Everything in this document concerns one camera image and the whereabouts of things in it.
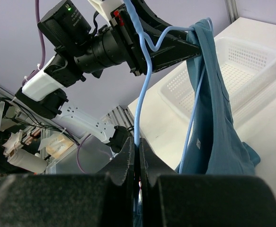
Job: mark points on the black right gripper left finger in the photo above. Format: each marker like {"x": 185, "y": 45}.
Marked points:
{"x": 121, "y": 168}

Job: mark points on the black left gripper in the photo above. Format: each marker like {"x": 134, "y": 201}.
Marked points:
{"x": 117, "y": 43}

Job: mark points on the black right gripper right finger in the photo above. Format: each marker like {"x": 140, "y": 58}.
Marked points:
{"x": 151, "y": 165}

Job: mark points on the teal blue tank top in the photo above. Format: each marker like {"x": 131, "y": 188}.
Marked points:
{"x": 214, "y": 147}

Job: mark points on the light blue wire hanger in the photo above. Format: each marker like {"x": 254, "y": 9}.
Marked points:
{"x": 145, "y": 40}

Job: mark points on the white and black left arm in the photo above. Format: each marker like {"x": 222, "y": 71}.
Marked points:
{"x": 43, "y": 92}

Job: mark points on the clear plastic storage box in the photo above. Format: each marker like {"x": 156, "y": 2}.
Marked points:
{"x": 90, "y": 158}

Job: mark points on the white plastic basket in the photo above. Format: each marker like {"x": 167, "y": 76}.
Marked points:
{"x": 244, "y": 66}

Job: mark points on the white plastic bottle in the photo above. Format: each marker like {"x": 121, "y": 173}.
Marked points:
{"x": 27, "y": 161}

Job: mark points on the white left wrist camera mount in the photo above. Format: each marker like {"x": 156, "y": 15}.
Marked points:
{"x": 106, "y": 7}

